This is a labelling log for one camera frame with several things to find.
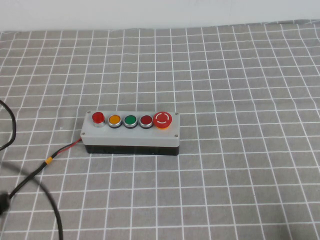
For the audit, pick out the grey black button control box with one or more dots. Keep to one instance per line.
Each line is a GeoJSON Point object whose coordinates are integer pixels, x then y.
{"type": "Point", "coordinates": [130, 141]}

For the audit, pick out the red mushroom emergency stop button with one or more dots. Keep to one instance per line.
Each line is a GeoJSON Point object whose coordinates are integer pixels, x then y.
{"type": "Point", "coordinates": [162, 118]}

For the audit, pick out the dark red round push button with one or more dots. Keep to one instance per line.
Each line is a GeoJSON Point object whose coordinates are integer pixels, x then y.
{"type": "Point", "coordinates": [146, 120]}

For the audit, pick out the green round push button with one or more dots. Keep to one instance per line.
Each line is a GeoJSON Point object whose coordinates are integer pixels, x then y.
{"type": "Point", "coordinates": [130, 120]}

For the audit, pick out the yellow round push button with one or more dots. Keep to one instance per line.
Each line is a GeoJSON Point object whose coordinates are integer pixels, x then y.
{"type": "Point", "coordinates": [114, 119]}

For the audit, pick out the red indicator lamp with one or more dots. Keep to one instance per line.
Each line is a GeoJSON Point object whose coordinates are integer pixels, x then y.
{"type": "Point", "coordinates": [98, 117]}

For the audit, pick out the grey white checked tablecloth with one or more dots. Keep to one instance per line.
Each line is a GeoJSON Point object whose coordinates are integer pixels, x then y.
{"type": "Point", "coordinates": [225, 100]}

